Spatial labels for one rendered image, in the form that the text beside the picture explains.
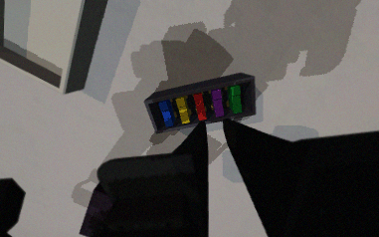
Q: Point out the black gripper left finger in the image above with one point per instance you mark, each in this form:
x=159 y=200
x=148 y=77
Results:
x=183 y=171

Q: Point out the purple fuse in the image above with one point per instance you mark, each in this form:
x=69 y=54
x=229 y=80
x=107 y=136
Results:
x=217 y=102

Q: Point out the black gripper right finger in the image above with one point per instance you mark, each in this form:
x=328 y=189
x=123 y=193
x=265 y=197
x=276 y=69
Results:
x=277 y=171

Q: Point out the red fuse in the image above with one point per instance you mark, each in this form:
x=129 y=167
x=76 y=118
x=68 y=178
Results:
x=200 y=106

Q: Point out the yellow fuse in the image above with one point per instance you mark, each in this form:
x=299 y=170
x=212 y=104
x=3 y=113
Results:
x=183 y=109

